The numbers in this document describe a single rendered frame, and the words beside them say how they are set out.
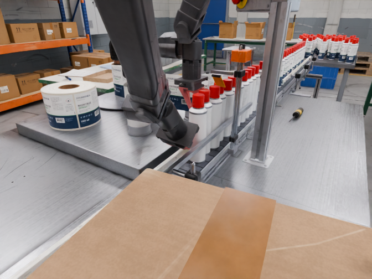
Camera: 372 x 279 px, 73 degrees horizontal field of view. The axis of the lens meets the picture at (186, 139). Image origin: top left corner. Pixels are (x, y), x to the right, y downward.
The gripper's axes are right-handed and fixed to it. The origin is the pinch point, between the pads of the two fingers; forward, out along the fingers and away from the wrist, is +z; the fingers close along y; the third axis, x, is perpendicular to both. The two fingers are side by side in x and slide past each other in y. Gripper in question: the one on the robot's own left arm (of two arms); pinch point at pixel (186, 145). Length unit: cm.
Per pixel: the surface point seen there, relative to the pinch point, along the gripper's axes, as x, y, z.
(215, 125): -11.0, -3.4, 5.4
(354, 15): -621, -37, 463
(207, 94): -14.5, -1.6, -5.4
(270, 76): -26.9, -15.8, -1.9
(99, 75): -63, 144, 76
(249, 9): -41.7, -5.1, -11.6
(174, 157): 4.5, 2.0, 0.2
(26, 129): 13, 68, 2
